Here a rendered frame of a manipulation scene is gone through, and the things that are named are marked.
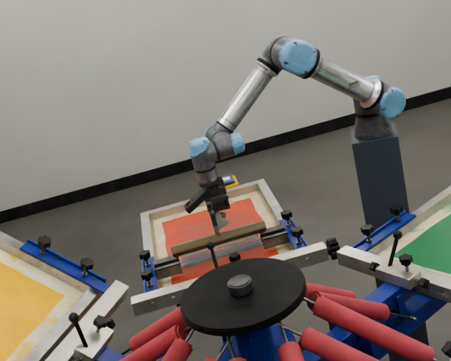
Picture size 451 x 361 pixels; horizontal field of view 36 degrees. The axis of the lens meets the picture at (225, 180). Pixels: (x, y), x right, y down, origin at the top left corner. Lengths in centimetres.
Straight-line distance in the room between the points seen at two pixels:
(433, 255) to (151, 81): 411
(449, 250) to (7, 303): 143
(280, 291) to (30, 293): 92
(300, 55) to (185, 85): 379
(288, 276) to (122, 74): 455
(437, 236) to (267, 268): 91
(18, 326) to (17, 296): 13
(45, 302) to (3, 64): 408
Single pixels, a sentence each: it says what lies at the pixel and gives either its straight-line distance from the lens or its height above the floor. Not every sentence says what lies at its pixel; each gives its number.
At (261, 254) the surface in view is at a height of 96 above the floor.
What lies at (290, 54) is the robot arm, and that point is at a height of 166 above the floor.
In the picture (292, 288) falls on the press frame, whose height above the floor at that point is 132.
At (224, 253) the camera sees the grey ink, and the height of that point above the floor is 96.
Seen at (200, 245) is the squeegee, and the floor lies 107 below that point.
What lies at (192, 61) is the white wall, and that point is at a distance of 609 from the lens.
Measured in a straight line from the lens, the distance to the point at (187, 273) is 259.
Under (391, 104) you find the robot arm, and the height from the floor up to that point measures 137.
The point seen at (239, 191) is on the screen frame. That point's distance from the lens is 310.
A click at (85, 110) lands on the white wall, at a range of 615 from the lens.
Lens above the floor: 218
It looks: 22 degrees down
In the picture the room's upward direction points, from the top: 14 degrees counter-clockwise
